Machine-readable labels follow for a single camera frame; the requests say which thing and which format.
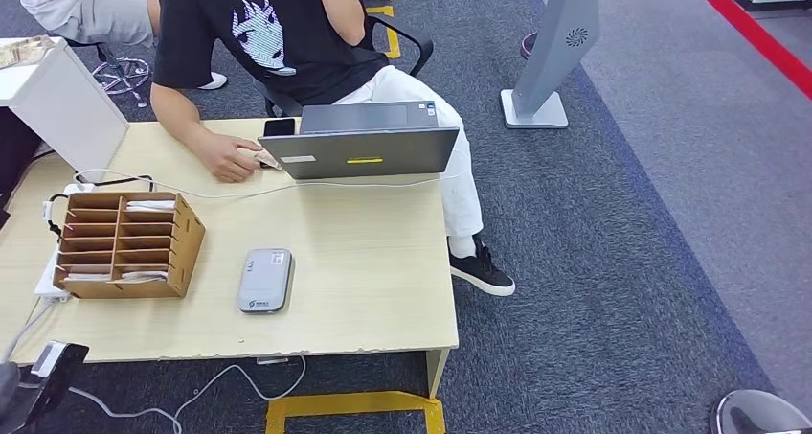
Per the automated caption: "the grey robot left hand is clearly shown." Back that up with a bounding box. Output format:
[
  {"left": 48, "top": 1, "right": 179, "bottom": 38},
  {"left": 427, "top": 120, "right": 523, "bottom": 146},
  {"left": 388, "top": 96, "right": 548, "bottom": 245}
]
[{"left": 0, "top": 361, "right": 21, "bottom": 417}]

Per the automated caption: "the person's right hand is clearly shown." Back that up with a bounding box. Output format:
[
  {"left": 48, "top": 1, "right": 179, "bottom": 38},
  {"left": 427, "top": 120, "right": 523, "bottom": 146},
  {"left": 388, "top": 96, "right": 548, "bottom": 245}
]
[{"left": 199, "top": 132, "right": 283, "bottom": 185}]

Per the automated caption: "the cardboard key card organiser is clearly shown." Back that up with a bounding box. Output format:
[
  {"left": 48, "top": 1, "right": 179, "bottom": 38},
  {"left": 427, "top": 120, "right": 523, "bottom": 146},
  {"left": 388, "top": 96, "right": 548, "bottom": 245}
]
[{"left": 52, "top": 192, "right": 207, "bottom": 301}]

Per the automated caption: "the person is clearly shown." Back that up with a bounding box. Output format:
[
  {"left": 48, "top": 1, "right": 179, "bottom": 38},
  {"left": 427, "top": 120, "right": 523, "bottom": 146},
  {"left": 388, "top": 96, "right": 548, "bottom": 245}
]
[
  {"left": 149, "top": 0, "right": 517, "bottom": 298},
  {"left": 0, "top": 0, "right": 228, "bottom": 92}
]

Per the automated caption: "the grey card reader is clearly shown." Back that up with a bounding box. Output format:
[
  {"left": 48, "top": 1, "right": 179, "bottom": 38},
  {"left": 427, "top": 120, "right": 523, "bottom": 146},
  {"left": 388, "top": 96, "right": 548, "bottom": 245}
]
[{"left": 236, "top": 248, "right": 294, "bottom": 315}]

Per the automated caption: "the black smartphone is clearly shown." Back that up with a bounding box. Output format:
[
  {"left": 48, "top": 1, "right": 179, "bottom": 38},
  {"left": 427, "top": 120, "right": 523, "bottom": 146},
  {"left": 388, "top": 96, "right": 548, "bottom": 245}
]
[{"left": 259, "top": 118, "right": 298, "bottom": 171}]

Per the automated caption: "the white power strip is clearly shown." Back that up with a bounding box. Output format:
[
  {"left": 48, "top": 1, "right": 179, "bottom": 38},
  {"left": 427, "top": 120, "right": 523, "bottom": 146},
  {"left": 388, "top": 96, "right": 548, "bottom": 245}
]
[{"left": 33, "top": 253, "right": 71, "bottom": 306}]

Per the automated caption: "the grey laptop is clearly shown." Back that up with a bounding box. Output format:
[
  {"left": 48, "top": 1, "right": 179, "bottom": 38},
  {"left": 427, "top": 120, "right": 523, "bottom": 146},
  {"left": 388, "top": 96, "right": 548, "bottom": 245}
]
[{"left": 258, "top": 101, "right": 461, "bottom": 182}]

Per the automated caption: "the chrome base stool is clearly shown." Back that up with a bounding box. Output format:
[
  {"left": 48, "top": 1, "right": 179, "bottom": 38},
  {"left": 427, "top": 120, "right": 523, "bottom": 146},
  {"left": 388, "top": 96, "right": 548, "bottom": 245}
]
[{"left": 63, "top": 37, "right": 153, "bottom": 110}]

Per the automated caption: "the white cabinet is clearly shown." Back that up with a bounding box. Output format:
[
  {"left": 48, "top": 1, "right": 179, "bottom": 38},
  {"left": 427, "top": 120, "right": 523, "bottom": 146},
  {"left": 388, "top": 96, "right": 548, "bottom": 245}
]
[{"left": 0, "top": 35, "right": 131, "bottom": 185}]

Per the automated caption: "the black office chair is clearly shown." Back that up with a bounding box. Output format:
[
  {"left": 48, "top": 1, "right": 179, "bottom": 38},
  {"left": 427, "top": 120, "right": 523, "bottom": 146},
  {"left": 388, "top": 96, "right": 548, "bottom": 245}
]
[{"left": 262, "top": 12, "right": 435, "bottom": 120}]

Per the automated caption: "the printed paper stack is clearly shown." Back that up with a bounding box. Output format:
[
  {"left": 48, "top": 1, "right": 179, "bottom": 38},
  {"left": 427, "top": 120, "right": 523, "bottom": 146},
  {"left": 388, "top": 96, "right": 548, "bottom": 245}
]
[{"left": 0, "top": 34, "right": 57, "bottom": 71}]

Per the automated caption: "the black sneaker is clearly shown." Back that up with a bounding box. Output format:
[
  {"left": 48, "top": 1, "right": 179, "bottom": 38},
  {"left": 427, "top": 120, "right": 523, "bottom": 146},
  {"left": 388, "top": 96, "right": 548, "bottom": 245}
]
[{"left": 447, "top": 242, "right": 517, "bottom": 298}]

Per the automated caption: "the wooden desk leg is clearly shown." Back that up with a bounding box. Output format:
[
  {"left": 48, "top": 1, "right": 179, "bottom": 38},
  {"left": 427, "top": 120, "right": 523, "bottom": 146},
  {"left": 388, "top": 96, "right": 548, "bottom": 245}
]
[{"left": 426, "top": 350, "right": 452, "bottom": 400}]

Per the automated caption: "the grey kiosk stand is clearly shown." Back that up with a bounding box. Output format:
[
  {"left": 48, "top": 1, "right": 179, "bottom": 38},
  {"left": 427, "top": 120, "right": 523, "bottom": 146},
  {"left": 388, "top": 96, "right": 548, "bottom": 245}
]
[{"left": 499, "top": 0, "right": 600, "bottom": 131}]

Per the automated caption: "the round grey dome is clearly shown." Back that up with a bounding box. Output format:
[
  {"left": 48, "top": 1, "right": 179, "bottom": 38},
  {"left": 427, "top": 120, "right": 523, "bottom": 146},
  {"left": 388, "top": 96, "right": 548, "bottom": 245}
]
[{"left": 711, "top": 389, "right": 812, "bottom": 434}]

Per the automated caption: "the grey power strip cord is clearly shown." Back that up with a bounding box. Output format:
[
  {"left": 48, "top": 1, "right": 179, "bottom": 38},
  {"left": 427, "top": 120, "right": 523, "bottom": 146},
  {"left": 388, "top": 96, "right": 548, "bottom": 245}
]
[{"left": 0, "top": 301, "right": 184, "bottom": 434}]

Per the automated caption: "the thin white charging cable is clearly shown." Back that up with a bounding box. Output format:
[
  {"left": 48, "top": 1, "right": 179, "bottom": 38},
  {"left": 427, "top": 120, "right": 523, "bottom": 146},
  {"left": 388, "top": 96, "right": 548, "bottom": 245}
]
[{"left": 73, "top": 168, "right": 461, "bottom": 200}]

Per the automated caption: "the thin black cable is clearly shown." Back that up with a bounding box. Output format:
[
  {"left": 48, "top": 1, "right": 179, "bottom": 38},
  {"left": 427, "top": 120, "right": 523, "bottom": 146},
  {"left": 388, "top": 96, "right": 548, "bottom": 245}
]
[{"left": 73, "top": 174, "right": 155, "bottom": 194}]

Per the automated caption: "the white looping cable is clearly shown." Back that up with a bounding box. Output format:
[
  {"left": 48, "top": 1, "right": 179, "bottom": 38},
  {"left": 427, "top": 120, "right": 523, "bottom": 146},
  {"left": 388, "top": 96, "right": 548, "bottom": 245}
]
[{"left": 174, "top": 356, "right": 307, "bottom": 429}]

